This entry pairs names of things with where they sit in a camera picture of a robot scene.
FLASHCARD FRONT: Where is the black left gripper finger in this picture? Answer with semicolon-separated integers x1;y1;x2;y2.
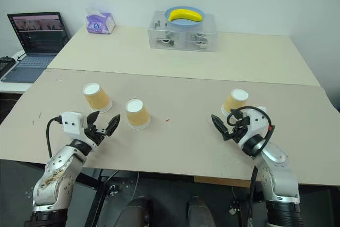
86;111;100;128
95;114;121;136

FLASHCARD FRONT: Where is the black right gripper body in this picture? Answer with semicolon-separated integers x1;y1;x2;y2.
227;117;252;143

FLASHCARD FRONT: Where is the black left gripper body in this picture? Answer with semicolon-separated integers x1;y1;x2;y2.
83;124;107;147

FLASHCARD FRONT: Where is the brown paper cup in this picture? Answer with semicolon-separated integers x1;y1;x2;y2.
125;99;151;131
220;88;250;117
81;82;113;114

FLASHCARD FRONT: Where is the dark rounded shape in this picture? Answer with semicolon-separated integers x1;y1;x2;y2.
124;196;154;227
186;196;216;227

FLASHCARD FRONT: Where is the clear acrylic drawer box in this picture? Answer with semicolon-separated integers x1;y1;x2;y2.
147;10;217;53

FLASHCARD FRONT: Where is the purple tissue box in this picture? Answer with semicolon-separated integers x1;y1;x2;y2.
85;6;116;36

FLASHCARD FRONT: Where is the open grey laptop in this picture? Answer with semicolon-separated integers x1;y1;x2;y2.
0;11;71;84

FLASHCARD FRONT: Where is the blue plate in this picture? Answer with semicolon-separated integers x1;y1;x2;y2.
164;6;206;29

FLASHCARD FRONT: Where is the yellow banana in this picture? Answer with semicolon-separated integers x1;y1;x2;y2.
167;9;205;23

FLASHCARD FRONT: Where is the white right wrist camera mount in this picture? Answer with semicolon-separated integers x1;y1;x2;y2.
238;106;269;149

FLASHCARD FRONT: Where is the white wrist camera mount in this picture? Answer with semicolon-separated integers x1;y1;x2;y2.
59;111;87;134
238;106;269;149

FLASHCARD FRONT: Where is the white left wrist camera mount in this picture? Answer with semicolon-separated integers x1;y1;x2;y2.
59;111;87;134

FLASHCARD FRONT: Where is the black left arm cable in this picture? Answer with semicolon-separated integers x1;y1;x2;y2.
46;115;63;159

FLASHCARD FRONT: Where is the black table frame leg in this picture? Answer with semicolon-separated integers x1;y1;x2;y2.
76;168;121;227

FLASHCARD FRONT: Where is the thin white cable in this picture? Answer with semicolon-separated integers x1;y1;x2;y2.
132;171;141;199

